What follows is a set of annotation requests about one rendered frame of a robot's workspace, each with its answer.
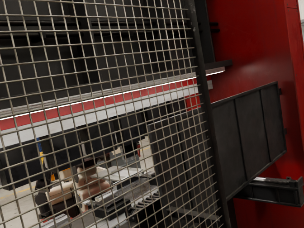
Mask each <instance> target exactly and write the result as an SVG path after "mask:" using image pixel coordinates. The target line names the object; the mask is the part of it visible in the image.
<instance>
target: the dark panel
mask: <svg viewBox="0 0 304 228"><path fill-rule="evenodd" d="M211 108H212V114H213V119H214V127H215V133H216V139H217V144H218V152H219V158H220V163H221V169H222V175H223V182H224V188H225V194H226V200H227V201H229V200H230V199H231V198H232V197H233V196H234V195H236V194H237V193H238V192H239V191H240V190H242V189H243V188H244V187H245V186H247V185H248V184H249V183H250V182H251V181H253V180H254V179H255V178H256V177H258V176H259V175H260V174H261V173H262V172H263V171H264V170H266V169H267V168H268V167H269V166H271V165H272V164H273V163H274V162H275V161H277V160H278V159H279V158H280V157H282V156H283V155H284V154H285V153H286V152H287V147H286V140H285V131H284V124H283V117H282V110H281V103H280V94H279V87H278V81H274V82H271V83H269V84H266V85H262V86H260V87H257V88H254V89H251V90H248V91H245V92H242V93H239V94H236V95H233V96H230V97H228V98H225V99H222V100H219V101H216V102H213V103H211Z"/></svg>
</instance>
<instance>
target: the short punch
mask: <svg viewBox="0 0 304 228"><path fill-rule="evenodd" d="M119 147H120V152H121V155H123V154H124V149H125V153H128V152H131V151H133V147H134V150H135V149H137V146H136V143H133V147H132V144H130V145H127V146H124V149H123V146H119ZM137 154H138V151H135V157H136V158H137ZM126 158H127V162H128V161H131V160H133V159H135V158H134V153H133V152H132V153H130V154H127V155H126ZM122 160H123V161H124V163H126V160H125V156H123V157H122Z"/></svg>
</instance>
